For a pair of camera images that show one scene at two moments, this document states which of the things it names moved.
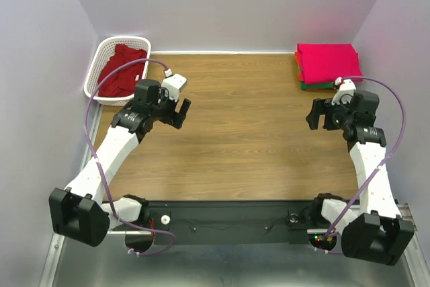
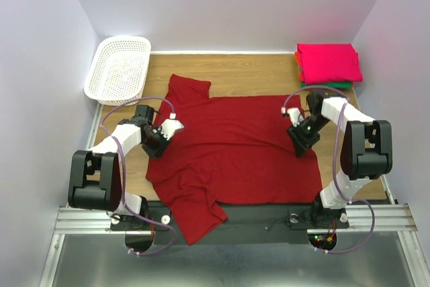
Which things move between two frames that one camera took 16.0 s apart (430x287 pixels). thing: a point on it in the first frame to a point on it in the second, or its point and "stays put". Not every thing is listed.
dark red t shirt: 121,83 to 233,150
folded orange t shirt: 297,56 stays put
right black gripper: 326,116 to 301,139
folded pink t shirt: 322,63 stays put
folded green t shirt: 320,85 stays put
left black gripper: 173,114 to 156,148
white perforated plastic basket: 118,89 stays put
